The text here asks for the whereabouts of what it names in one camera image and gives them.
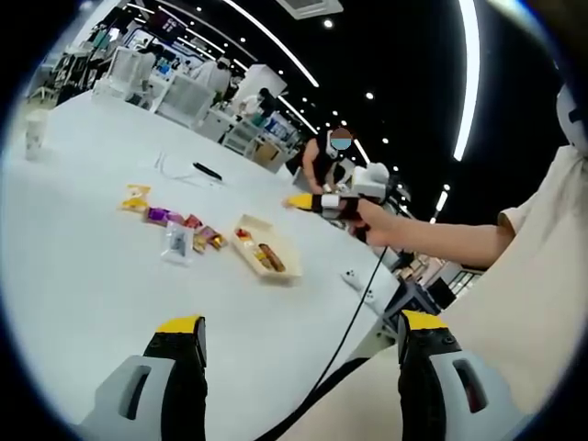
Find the clear silver food packet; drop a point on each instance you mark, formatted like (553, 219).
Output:
(178, 243)

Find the white chest-worn headset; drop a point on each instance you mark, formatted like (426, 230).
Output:
(567, 119)

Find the purple food packet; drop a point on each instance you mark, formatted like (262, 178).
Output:
(164, 216)

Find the ceiling air conditioner unit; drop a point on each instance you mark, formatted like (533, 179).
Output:
(310, 7)

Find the red food bar packet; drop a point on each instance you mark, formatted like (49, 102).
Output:
(193, 221)

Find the yellow-ended clear food packet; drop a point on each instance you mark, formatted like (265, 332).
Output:
(252, 250)
(136, 198)

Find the brown cardboard box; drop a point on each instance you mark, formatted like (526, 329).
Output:
(267, 155)

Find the dark hanging sign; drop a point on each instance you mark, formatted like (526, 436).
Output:
(169, 22)

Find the cream rectangular container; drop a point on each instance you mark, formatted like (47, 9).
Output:
(291, 259)

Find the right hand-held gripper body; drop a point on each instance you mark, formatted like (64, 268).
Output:
(367, 186)

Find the red white-print food packet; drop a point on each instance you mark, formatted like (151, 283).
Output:
(242, 234)

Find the white paper cup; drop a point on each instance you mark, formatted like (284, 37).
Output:
(35, 135)

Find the white square pillar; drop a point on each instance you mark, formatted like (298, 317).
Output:
(271, 75)

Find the person's right hand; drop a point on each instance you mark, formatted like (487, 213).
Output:
(383, 227)

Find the black oblong device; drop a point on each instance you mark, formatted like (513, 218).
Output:
(206, 171)

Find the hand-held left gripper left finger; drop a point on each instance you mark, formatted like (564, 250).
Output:
(184, 390)

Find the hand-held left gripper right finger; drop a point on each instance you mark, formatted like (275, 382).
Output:
(420, 390)

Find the grey box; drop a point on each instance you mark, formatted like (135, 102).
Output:
(303, 181)

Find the long ceiling strip light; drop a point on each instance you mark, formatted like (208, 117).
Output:
(468, 92)
(271, 46)

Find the white mesh office chair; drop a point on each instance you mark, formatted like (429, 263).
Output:
(186, 98)
(126, 71)

